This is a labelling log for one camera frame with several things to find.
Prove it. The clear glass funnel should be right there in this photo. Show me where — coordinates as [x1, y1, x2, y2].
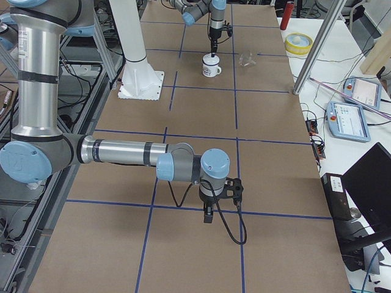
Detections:
[239, 51, 257, 67]

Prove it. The white enamel mug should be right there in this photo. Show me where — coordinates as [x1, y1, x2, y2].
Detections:
[202, 53, 222, 78]

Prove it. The yellow tape roll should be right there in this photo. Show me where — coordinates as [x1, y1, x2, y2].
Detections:
[285, 32, 313, 55]

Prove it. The lower orange connector board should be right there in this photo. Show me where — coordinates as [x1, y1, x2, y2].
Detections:
[312, 140, 326, 160]

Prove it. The orange connector board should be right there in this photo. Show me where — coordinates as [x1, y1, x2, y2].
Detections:
[305, 119, 318, 135]
[312, 140, 326, 160]

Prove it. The black computer box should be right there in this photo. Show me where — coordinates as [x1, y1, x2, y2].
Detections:
[321, 173, 353, 221]

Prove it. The upper orange connector board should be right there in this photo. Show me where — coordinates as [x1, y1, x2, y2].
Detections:
[305, 119, 318, 135]

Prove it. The near teach pendant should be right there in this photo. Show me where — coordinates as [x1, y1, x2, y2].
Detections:
[326, 101, 371, 142]

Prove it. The teach pendant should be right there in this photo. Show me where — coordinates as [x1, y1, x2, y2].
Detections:
[343, 76, 381, 110]
[326, 101, 371, 142]

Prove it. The black monitor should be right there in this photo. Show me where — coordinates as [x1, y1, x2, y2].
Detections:
[342, 142, 390, 229]

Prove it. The far teach pendant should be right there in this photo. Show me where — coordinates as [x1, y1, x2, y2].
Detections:
[343, 76, 381, 110]

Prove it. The wooden beam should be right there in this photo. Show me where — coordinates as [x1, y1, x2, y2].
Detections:
[360, 27, 391, 75]

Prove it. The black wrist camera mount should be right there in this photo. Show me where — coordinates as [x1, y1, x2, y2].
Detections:
[220, 178, 244, 207]

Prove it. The white pedestal column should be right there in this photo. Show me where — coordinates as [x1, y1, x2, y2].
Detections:
[109, 0, 164, 101]

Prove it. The aluminium frame post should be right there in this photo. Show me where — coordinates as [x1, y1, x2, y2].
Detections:
[293, 0, 346, 95]

